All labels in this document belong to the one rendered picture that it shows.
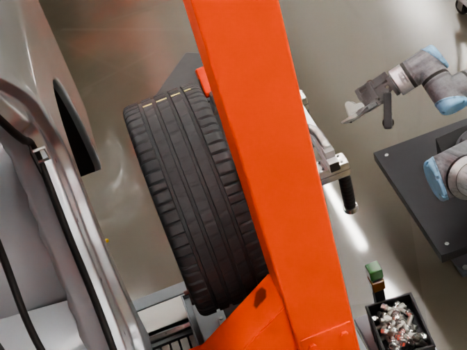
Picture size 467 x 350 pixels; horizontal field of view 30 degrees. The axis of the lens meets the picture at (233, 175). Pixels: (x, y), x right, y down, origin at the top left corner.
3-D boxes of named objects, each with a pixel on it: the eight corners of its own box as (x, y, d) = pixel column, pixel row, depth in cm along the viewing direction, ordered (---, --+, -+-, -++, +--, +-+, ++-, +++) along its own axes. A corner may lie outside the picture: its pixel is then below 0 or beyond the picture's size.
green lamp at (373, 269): (365, 273, 253) (363, 264, 250) (378, 268, 253) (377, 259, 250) (371, 282, 249) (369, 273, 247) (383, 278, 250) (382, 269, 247)
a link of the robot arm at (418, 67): (448, 63, 265) (431, 37, 268) (413, 86, 268) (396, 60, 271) (452, 71, 274) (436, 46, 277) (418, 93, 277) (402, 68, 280)
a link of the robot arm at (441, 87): (478, 94, 263) (456, 61, 267) (445, 110, 262) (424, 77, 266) (472, 106, 272) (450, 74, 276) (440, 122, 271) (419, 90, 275)
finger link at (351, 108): (332, 110, 274) (355, 96, 277) (342, 126, 273) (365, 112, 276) (336, 107, 271) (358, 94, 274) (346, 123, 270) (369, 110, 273)
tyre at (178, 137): (217, 363, 250) (171, 230, 304) (294, 332, 252) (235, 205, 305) (145, 188, 212) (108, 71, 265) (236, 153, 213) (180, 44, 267)
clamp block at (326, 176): (315, 176, 246) (312, 162, 243) (345, 164, 247) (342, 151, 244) (321, 186, 243) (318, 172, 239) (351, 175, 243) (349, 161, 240)
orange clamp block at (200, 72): (204, 98, 260) (194, 70, 259) (229, 89, 261) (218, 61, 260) (206, 98, 253) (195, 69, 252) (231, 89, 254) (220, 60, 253)
